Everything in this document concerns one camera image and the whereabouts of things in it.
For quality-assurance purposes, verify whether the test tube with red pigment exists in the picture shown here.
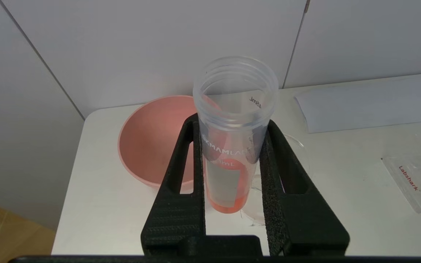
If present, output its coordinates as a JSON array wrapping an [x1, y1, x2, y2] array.
[[193, 56, 280, 214]]

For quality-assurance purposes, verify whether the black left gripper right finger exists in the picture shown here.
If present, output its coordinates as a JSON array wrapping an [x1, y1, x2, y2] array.
[[259, 119, 350, 256]]

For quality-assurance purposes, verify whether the clear acrylic test tube rack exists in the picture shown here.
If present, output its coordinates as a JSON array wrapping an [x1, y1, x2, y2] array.
[[381, 126, 421, 214]]

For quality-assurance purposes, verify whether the clear glass beaker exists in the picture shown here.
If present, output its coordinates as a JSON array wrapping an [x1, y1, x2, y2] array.
[[240, 133, 310, 225]]

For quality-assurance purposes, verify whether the white paper sheet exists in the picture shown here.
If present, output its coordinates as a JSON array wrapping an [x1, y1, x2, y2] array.
[[294, 72, 421, 133]]

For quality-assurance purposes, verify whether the pink plastic bowl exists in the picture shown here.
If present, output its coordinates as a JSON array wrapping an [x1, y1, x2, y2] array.
[[118, 95, 211, 193]]

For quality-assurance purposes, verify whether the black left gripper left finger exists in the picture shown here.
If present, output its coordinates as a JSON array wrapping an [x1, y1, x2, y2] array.
[[141, 113, 207, 256]]

